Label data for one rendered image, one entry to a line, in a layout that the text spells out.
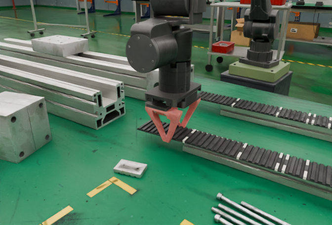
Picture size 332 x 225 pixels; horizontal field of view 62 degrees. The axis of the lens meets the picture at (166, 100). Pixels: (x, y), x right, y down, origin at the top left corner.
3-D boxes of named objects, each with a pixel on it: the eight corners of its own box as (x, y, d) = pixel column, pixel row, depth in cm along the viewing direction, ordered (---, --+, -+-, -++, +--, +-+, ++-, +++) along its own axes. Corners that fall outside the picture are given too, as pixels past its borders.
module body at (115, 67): (166, 91, 83) (166, 63, 80) (146, 101, 76) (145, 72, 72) (14, 56, 123) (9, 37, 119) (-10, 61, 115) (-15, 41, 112)
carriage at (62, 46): (90, 58, 97) (88, 38, 95) (64, 65, 89) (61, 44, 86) (60, 53, 105) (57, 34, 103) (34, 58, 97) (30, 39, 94)
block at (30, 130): (60, 133, 59) (53, 93, 56) (17, 164, 49) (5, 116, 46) (23, 126, 62) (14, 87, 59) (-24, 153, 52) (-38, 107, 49)
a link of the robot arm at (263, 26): (271, 44, 98) (256, 43, 101) (275, 14, 94) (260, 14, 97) (265, 49, 91) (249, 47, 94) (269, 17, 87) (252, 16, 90)
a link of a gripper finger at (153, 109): (144, 141, 52) (143, 95, 48) (164, 127, 58) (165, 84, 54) (176, 152, 49) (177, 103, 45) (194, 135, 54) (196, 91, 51)
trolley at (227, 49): (283, 69, 380) (296, -9, 341) (278, 81, 335) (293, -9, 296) (211, 61, 423) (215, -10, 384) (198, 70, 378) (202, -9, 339)
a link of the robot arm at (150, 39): (207, -14, 43) (161, -14, 47) (168, -16, 34) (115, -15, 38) (203, 61, 47) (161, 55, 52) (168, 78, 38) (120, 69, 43)
